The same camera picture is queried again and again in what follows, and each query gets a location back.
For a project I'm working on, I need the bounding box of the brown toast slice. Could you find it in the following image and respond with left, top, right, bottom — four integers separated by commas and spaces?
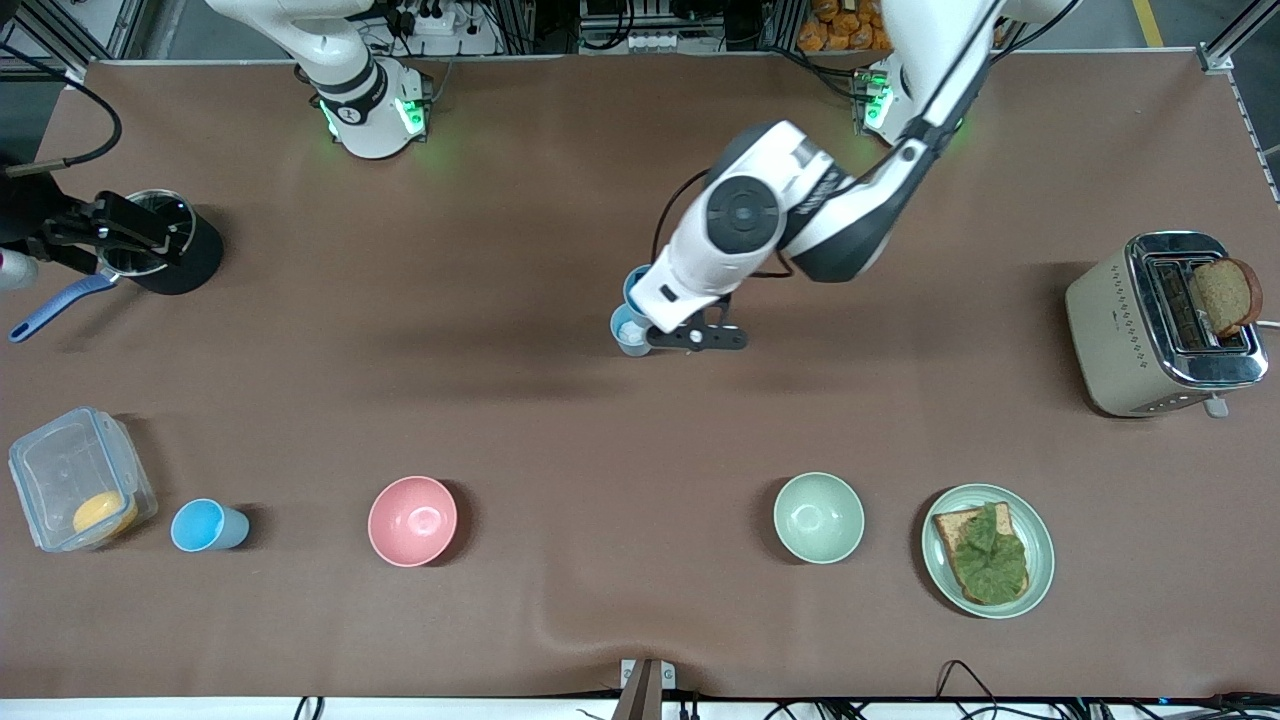
1189, 257, 1265, 340

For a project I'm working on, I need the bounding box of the thin black cable loop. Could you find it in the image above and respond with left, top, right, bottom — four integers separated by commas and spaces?
934, 659, 1002, 707

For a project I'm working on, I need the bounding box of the pale green bowl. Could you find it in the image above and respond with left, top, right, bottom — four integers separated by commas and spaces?
772, 471, 867, 566

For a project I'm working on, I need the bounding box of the aluminium frame profile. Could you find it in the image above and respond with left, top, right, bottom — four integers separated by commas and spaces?
48, 0, 143, 77
1197, 0, 1280, 77

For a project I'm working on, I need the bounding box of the clear plastic lidded container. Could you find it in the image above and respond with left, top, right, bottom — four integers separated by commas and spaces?
8, 405, 160, 554

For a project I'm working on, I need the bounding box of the yellow round food piece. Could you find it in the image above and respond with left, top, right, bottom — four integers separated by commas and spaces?
72, 489, 140, 537

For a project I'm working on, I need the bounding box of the black saucepan blue handle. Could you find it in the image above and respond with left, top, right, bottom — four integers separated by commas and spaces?
8, 188, 224, 344

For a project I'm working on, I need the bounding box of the blue plastic cup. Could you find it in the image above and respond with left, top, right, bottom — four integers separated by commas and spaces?
170, 498, 251, 553
611, 304, 657, 358
623, 265, 664, 314

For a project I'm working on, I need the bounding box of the brown bread slice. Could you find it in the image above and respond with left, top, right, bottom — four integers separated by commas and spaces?
932, 501, 1032, 608

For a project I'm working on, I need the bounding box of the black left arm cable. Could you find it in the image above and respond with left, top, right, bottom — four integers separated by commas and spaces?
653, 0, 1001, 279

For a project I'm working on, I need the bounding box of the grey metal bracket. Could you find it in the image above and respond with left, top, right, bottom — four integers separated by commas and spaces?
619, 657, 677, 720

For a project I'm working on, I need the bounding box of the white power strip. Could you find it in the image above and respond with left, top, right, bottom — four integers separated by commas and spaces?
395, 0, 463, 37

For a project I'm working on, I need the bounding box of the bag of orange buns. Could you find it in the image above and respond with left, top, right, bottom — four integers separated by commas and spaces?
797, 0, 898, 54

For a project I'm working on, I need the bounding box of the pale green plate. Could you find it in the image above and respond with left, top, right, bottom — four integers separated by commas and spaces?
920, 483, 1056, 621

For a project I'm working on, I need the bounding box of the green lettuce leaf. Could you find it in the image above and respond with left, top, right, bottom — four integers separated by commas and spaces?
947, 502, 1030, 606

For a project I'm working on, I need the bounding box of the pink bowl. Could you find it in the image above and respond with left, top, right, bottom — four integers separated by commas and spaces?
367, 475, 459, 569

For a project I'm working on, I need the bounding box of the beige steel toaster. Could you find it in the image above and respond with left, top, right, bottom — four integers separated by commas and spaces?
1064, 230, 1270, 420

